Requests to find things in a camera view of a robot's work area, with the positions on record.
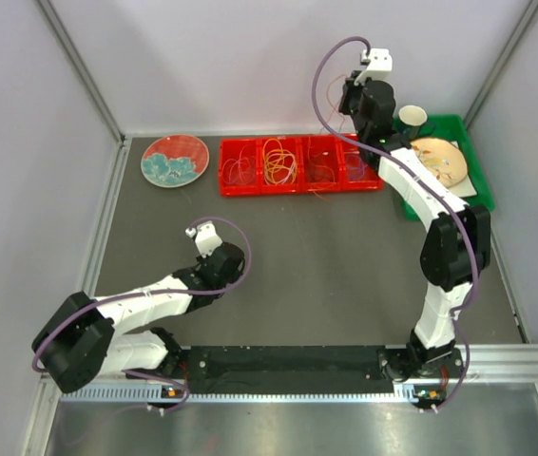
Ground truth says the blue wire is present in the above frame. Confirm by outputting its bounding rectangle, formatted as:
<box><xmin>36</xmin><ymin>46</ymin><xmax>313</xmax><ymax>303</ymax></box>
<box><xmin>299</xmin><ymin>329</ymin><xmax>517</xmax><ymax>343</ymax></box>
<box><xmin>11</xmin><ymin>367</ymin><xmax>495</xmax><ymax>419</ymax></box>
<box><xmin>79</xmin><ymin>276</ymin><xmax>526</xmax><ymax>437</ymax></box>
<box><xmin>344</xmin><ymin>151</ymin><xmax>370</xmax><ymax>181</ymax></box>

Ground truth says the brown wire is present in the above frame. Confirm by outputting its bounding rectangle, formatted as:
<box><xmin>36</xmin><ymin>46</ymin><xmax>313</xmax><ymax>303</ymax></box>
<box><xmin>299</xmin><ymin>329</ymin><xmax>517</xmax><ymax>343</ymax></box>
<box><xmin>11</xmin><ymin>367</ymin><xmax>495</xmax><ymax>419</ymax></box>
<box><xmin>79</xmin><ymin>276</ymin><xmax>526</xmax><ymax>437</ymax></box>
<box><xmin>307</xmin><ymin>156</ymin><xmax>336</xmax><ymax>184</ymax></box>

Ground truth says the pink wire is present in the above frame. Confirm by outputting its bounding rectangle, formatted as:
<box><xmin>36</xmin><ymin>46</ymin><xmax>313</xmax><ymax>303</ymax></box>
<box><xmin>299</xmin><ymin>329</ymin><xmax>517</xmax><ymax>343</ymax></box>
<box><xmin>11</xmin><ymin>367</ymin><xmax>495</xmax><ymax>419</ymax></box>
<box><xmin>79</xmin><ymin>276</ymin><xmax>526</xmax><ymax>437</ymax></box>
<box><xmin>222</xmin><ymin>144</ymin><xmax>257</xmax><ymax>186</ymax></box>

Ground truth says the yellow wire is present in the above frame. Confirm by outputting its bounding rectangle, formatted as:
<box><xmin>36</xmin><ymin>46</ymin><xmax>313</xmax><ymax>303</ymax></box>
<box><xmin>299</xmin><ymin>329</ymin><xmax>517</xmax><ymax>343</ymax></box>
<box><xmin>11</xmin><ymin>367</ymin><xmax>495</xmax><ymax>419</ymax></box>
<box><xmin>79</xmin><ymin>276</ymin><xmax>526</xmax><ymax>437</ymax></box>
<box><xmin>262</xmin><ymin>137</ymin><xmax>298</xmax><ymax>185</ymax></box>

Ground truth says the red four-compartment bin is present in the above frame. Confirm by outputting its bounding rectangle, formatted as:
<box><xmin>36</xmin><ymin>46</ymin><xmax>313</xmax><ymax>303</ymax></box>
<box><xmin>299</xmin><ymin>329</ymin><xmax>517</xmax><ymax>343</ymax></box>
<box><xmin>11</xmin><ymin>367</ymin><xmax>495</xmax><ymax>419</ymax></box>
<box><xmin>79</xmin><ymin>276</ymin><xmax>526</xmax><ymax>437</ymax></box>
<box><xmin>218</xmin><ymin>135</ymin><xmax>383</xmax><ymax>197</ymax></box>

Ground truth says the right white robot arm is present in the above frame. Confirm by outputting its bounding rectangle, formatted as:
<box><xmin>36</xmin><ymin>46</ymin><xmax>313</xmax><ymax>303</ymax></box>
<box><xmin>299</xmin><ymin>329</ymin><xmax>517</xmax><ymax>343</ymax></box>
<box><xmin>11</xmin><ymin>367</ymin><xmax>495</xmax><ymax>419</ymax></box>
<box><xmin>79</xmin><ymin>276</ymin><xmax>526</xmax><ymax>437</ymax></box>
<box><xmin>338</xmin><ymin>70</ymin><xmax>490</xmax><ymax>381</ymax></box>

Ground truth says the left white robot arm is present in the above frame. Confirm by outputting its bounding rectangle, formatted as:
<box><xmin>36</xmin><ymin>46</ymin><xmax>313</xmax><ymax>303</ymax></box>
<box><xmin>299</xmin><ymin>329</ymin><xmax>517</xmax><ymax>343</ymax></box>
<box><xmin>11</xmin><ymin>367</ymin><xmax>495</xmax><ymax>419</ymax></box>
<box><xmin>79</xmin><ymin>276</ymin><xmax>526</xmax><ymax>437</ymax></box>
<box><xmin>31</xmin><ymin>242</ymin><xmax>245</xmax><ymax>393</ymax></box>

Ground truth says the white green cup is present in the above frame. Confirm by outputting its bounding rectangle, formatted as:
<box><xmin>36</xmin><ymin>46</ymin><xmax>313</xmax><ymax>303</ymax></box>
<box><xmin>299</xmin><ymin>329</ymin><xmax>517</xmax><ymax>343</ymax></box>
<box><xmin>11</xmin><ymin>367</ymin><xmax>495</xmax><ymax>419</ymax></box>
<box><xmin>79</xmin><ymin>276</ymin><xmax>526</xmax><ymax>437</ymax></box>
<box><xmin>397</xmin><ymin>104</ymin><xmax>436</xmax><ymax>141</ymax></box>

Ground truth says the green plastic tray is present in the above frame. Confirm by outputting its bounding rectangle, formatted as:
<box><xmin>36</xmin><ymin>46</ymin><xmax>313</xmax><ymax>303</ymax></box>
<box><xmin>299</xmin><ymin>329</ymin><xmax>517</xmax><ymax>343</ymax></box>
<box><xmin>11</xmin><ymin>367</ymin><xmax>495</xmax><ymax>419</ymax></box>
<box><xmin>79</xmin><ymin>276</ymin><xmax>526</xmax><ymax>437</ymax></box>
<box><xmin>422</xmin><ymin>114</ymin><xmax>495</xmax><ymax>211</ymax></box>

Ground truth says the beige bird pattern plate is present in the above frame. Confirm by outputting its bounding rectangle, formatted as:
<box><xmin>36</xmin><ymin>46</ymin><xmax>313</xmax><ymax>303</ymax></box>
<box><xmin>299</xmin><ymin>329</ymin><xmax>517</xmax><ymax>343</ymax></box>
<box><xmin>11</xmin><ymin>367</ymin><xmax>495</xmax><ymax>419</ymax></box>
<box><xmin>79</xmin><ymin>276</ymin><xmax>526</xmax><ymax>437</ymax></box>
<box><xmin>412</xmin><ymin>137</ymin><xmax>468</xmax><ymax>188</ymax></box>

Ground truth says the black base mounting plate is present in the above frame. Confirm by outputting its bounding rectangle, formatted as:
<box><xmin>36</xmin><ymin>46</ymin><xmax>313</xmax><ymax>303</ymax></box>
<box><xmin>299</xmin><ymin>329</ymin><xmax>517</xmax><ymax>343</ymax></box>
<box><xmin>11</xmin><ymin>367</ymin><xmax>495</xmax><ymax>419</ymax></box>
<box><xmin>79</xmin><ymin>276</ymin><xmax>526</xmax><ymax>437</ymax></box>
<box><xmin>125</xmin><ymin>344</ymin><xmax>446</xmax><ymax>395</ymax></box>

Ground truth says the red blue floral plate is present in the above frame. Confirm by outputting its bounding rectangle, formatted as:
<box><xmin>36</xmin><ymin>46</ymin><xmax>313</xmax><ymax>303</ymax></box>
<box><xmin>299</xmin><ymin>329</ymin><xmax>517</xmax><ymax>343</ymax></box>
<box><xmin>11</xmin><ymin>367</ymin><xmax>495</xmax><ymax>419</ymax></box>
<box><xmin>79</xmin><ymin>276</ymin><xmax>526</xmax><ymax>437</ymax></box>
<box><xmin>141</xmin><ymin>134</ymin><xmax>210</xmax><ymax>189</ymax></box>

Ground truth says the white square plate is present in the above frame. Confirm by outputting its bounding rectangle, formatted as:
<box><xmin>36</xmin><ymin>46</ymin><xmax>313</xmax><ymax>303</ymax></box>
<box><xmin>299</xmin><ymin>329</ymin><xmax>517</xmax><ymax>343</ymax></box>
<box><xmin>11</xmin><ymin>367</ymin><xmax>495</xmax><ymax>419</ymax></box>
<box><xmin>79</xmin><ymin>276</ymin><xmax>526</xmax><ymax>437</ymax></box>
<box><xmin>441</xmin><ymin>142</ymin><xmax>477</xmax><ymax>198</ymax></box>

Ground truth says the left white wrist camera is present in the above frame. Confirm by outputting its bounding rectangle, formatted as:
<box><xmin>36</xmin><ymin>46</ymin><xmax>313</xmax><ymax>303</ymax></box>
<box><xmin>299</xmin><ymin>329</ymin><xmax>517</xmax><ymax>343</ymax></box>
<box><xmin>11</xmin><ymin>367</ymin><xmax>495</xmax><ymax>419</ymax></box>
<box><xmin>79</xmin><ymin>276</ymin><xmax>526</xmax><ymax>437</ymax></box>
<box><xmin>185</xmin><ymin>220</ymin><xmax>223</xmax><ymax>257</ymax></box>

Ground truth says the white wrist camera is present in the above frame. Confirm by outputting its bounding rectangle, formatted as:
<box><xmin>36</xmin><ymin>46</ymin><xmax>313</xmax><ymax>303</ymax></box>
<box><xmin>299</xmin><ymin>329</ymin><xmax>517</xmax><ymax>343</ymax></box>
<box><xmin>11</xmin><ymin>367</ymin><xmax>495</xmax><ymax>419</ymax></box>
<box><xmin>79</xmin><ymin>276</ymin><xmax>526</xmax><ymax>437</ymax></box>
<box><xmin>354</xmin><ymin>47</ymin><xmax>393</xmax><ymax>86</ymax></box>
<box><xmin>185</xmin><ymin>220</ymin><xmax>223</xmax><ymax>257</ymax></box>

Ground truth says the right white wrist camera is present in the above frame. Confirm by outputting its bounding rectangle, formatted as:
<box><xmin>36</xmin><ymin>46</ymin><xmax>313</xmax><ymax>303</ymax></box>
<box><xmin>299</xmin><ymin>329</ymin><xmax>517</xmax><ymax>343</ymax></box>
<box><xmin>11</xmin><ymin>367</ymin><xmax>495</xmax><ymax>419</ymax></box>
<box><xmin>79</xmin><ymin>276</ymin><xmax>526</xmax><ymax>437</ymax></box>
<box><xmin>354</xmin><ymin>47</ymin><xmax>393</xmax><ymax>86</ymax></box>

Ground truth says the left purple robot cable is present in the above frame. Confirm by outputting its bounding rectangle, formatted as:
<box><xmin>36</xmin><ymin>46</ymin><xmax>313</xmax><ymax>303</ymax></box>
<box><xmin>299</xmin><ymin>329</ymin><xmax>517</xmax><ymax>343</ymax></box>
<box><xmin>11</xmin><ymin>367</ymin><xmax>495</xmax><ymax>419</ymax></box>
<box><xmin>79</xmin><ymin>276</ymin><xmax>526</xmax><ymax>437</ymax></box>
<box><xmin>30</xmin><ymin>217</ymin><xmax>253</xmax><ymax>372</ymax></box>

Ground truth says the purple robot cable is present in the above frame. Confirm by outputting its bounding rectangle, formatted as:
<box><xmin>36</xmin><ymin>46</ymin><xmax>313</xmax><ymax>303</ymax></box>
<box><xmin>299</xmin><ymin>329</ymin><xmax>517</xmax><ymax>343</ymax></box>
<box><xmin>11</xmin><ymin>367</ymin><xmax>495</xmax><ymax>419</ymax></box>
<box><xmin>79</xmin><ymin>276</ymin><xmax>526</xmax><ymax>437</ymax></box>
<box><xmin>311</xmin><ymin>35</ymin><xmax>483</xmax><ymax>412</ymax></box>
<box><xmin>30</xmin><ymin>217</ymin><xmax>253</xmax><ymax>372</ymax></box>

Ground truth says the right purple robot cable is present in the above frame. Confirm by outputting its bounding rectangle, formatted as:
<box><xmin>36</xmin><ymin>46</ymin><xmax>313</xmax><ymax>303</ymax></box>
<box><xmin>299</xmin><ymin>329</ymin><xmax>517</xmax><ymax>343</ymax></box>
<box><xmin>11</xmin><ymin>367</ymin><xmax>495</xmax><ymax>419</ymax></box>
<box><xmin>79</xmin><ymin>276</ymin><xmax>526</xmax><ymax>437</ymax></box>
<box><xmin>311</xmin><ymin>35</ymin><xmax>483</xmax><ymax>412</ymax></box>

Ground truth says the grey slotted cable duct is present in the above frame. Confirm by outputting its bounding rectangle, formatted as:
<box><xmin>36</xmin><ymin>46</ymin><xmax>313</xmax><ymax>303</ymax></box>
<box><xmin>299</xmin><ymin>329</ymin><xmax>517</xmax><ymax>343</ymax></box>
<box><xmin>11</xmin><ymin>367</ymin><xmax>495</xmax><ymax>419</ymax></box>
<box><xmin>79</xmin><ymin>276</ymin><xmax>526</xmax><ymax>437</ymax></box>
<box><xmin>62</xmin><ymin>383</ymin><xmax>418</xmax><ymax>405</ymax></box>

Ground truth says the aluminium frame right post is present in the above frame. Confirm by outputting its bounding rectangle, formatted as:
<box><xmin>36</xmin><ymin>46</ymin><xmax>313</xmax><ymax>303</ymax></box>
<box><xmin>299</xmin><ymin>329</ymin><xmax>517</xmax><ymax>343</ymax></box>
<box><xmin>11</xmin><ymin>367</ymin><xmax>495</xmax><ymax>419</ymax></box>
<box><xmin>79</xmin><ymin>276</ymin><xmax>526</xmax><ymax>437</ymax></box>
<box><xmin>464</xmin><ymin>0</ymin><xmax>538</xmax><ymax>130</ymax></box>

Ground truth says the aluminium frame post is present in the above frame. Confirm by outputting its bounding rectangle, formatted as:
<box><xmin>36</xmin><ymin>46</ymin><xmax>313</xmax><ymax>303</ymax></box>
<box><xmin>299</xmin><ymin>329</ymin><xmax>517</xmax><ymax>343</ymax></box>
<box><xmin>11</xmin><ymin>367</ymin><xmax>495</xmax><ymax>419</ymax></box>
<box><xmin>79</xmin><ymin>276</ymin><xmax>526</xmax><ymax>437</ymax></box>
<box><xmin>33</xmin><ymin>0</ymin><xmax>125</xmax><ymax>143</ymax></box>
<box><xmin>464</xmin><ymin>0</ymin><xmax>538</xmax><ymax>130</ymax></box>

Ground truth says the aluminium frame left post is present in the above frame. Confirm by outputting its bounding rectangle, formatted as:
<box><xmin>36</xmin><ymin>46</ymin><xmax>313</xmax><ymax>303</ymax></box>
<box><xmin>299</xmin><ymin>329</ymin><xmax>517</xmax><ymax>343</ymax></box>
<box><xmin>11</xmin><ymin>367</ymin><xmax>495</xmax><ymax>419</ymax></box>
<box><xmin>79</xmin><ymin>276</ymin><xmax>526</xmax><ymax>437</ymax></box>
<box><xmin>33</xmin><ymin>0</ymin><xmax>125</xmax><ymax>143</ymax></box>

